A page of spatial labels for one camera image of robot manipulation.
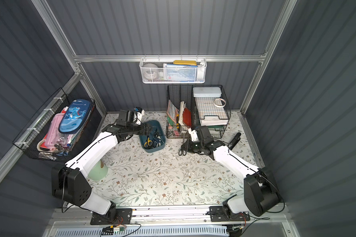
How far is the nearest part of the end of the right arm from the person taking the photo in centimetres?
62

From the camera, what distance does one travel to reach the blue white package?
860mm

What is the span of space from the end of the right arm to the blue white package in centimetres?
37
